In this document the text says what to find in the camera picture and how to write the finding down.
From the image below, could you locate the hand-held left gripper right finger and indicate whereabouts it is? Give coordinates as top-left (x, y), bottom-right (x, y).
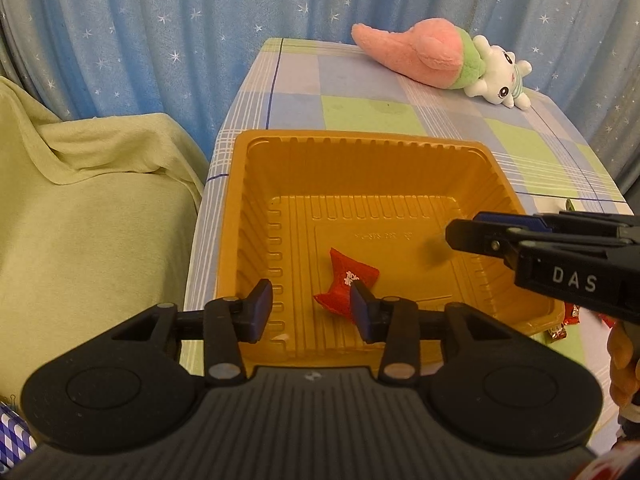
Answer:
top-left (350, 282), bottom-right (506, 385)

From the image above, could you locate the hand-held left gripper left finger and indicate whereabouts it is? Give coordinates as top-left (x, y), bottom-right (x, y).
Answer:
top-left (107, 279), bottom-right (275, 386)

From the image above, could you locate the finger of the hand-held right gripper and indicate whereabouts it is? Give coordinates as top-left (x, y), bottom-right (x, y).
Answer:
top-left (445, 219), bottom-right (538, 268)
top-left (472, 211), bottom-right (640, 241)

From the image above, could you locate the red pillow snack packet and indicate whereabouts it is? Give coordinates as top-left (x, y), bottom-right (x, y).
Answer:
top-left (312, 247), bottom-right (381, 326)

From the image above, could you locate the gold plastic tray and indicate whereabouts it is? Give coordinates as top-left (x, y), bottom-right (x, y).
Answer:
top-left (214, 130), bottom-right (568, 366)

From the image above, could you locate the person's right hand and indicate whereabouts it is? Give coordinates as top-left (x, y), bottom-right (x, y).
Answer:
top-left (606, 322), bottom-right (640, 408)

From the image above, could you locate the grey curtain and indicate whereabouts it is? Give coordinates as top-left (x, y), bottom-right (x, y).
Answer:
top-left (612, 75), bottom-right (640, 201)

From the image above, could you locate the pink green rabbit plush toy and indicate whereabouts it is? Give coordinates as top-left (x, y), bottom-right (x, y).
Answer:
top-left (351, 18), bottom-right (533, 111)

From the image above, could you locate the red white printed clothing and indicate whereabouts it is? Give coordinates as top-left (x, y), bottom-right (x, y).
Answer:
top-left (585, 452), bottom-right (640, 480)

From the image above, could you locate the checked tablecloth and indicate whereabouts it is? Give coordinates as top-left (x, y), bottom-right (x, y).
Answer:
top-left (182, 37), bottom-right (628, 461)

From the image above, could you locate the yellow-green blanket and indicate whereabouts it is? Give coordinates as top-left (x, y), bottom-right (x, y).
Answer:
top-left (0, 76), bottom-right (211, 411)

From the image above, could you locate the blue white striped object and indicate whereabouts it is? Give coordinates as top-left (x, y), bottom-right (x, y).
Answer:
top-left (0, 397), bottom-right (38, 466)

